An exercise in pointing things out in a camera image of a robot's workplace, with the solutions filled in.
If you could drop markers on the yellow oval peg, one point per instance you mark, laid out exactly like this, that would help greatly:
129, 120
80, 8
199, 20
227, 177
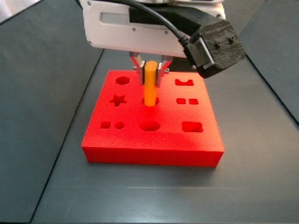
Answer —
149, 80

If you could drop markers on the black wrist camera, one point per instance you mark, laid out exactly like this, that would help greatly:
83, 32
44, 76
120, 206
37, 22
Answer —
213, 49

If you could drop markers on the red shape-sorting board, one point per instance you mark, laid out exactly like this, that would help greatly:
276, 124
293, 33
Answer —
173, 133

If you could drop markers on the black curved holder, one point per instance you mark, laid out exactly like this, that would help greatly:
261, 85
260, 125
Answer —
181, 65

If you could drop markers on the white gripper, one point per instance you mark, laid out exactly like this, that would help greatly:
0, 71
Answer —
112, 28

